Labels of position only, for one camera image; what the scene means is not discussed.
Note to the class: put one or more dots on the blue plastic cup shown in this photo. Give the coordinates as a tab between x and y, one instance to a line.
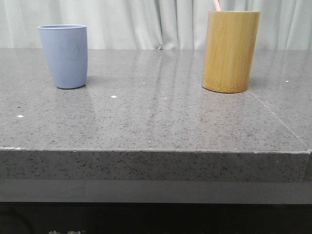
66	51

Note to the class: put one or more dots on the white curtain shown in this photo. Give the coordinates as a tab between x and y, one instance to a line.
153	24

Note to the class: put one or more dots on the dark cabinet below counter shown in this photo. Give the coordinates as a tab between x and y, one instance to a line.
144	218

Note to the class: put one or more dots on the bamboo cylinder holder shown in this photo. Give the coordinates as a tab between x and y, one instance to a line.
230	42

